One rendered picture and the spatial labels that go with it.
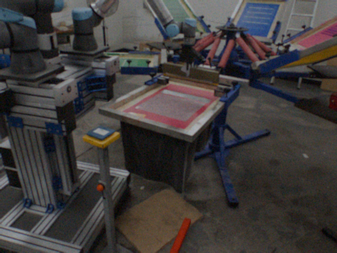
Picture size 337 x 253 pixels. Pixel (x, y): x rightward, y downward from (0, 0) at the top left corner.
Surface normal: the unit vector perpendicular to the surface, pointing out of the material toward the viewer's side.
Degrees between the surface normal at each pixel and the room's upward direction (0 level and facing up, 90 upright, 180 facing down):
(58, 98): 90
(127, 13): 90
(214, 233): 0
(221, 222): 0
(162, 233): 0
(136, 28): 90
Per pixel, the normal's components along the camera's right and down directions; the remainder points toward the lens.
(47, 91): -0.25, 0.43
